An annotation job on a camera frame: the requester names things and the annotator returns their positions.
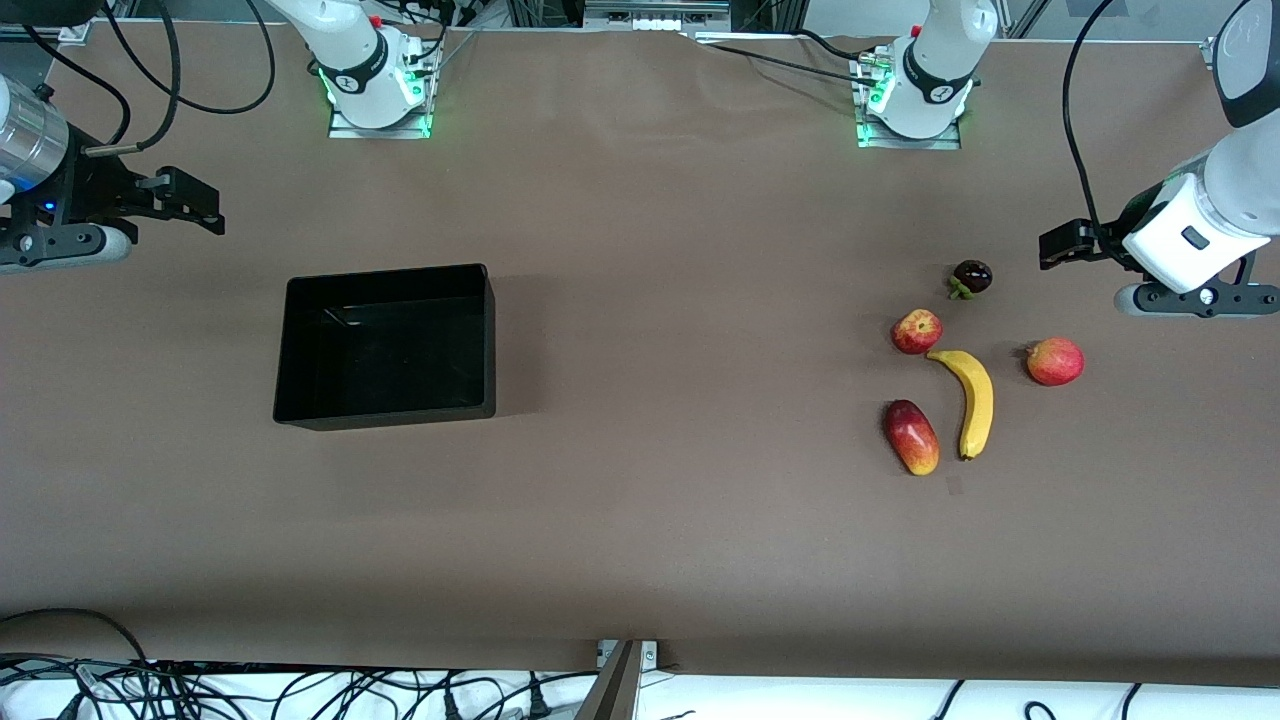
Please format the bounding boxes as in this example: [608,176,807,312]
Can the yellow banana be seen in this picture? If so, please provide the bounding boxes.
[926,349,995,462]

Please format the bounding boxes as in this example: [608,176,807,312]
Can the black rectangular plastic box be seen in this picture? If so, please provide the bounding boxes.
[273,263,497,432]

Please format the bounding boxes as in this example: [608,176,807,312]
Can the grey box with white sockets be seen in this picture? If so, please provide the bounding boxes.
[585,0,731,29]

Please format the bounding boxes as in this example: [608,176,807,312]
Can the dark purple mangosteen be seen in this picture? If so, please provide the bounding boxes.
[948,259,994,301]

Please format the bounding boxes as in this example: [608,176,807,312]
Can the round red apple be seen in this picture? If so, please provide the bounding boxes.
[1024,337,1086,387]

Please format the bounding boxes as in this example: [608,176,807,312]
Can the small red yellow apple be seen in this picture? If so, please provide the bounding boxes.
[891,308,944,356]

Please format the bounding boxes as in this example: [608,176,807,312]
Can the red yellow mango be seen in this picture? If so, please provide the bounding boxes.
[882,399,941,477]

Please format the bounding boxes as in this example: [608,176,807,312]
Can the large table cover sheet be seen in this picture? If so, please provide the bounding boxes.
[0,20,1280,691]

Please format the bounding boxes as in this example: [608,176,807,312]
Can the aluminium profile beam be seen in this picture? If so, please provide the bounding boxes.
[575,640,643,720]

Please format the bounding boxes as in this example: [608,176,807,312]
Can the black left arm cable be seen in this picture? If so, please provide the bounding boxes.
[1062,0,1141,251]

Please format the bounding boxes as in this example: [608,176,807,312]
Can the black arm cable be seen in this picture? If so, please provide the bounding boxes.
[20,0,277,157]
[1062,0,1141,251]

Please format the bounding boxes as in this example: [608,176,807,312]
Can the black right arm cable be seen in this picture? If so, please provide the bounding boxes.
[20,0,277,157]

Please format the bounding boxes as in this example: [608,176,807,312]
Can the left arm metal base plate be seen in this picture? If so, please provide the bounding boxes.
[855,45,963,151]

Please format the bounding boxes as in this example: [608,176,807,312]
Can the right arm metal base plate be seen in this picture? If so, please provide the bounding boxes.
[328,40,434,140]

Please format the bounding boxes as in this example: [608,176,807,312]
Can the thin black cable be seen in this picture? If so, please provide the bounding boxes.
[690,28,881,86]

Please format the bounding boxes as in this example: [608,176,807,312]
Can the long black looped cable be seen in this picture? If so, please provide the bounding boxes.
[0,607,151,666]

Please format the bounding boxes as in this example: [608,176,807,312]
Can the small metal corner bracket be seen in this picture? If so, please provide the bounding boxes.
[597,640,661,669]

